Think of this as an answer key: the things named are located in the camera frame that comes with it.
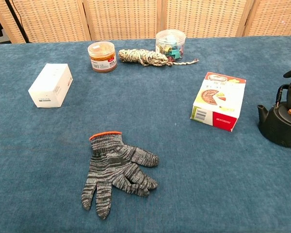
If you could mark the black cast iron teapot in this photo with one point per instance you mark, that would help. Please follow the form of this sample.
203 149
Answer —
279 128

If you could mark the red white food box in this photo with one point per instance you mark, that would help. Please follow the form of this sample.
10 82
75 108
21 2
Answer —
218 102

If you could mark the binder clip jar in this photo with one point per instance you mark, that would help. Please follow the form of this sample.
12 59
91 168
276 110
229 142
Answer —
171 46

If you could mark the blue table cloth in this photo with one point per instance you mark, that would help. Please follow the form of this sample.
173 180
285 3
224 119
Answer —
160 170

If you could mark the woven folding screen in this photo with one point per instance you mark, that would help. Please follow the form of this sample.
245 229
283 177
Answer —
126 19

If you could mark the rubber band jar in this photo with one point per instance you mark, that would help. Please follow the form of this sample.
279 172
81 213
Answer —
102 58

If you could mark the grey striped work glove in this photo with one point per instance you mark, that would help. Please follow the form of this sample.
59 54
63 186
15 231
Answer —
111 167

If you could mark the white cardboard box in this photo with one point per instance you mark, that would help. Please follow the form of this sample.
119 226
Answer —
51 85

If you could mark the black tripod stand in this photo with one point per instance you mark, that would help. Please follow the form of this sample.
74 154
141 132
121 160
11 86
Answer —
15 19

